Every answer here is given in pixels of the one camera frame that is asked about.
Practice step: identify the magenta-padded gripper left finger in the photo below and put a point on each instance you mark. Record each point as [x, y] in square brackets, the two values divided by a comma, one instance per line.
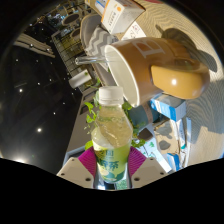
[75, 171]

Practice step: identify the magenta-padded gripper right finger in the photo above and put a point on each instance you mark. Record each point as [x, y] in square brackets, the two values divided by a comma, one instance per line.
[146, 171]

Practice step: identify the green-labelled clear drink bottle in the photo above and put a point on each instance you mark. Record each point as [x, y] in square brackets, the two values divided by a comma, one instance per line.
[111, 143]

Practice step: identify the printed paper sheets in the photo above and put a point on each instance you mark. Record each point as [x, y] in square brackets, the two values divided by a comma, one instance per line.
[168, 145]

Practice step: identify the group of ceiling lights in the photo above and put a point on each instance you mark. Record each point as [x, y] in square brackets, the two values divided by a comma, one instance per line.
[39, 129]

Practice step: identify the green potted plant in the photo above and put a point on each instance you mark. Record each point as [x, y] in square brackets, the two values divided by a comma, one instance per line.
[90, 111]

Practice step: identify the small blue white box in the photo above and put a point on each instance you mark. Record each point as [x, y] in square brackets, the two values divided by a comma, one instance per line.
[168, 107]

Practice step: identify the brown ceramic mug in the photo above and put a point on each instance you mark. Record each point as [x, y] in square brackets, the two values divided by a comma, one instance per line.
[146, 66]

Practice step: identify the clear stirring straw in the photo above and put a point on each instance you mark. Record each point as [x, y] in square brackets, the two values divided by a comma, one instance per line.
[90, 60]

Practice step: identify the wooden lattice partition screen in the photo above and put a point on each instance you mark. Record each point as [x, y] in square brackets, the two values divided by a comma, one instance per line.
[68, 50]

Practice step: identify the grey white zigzag pillow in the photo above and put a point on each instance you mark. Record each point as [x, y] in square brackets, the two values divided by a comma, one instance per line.
[100, 41]

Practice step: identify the colourful printed brochure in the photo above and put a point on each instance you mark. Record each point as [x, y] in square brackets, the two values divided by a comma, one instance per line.
[134, 32]

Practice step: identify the group of dining chairs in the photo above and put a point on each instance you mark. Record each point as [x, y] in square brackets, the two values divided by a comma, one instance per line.
[71, 19]

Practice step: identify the white orange cardboard box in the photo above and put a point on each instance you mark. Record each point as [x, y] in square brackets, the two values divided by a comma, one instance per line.
[121, 13]

